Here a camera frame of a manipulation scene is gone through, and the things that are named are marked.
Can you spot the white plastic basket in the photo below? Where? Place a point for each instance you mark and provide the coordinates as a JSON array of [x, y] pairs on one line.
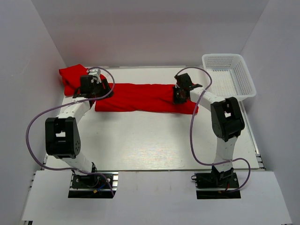
[[230, 75]]

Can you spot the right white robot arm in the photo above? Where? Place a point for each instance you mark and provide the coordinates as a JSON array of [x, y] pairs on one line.
[[226, 119]]

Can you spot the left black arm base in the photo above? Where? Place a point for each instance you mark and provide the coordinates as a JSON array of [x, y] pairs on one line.
[[93, 186]]

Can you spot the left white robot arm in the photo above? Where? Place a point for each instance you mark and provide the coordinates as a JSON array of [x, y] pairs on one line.
[[62, 139]]

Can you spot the folded red t shirt stack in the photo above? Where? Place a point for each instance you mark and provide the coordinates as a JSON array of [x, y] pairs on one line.
[[71, 78]]

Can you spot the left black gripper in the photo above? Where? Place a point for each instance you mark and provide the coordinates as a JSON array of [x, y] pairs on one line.
[[107, 92]]

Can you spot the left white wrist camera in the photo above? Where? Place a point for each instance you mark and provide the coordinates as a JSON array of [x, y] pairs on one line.
[[96, 74]]

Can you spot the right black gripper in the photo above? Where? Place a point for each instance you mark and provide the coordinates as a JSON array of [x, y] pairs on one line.
[[176, 100]]

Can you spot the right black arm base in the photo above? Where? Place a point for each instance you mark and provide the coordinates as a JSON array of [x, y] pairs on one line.
[[209, 186]]

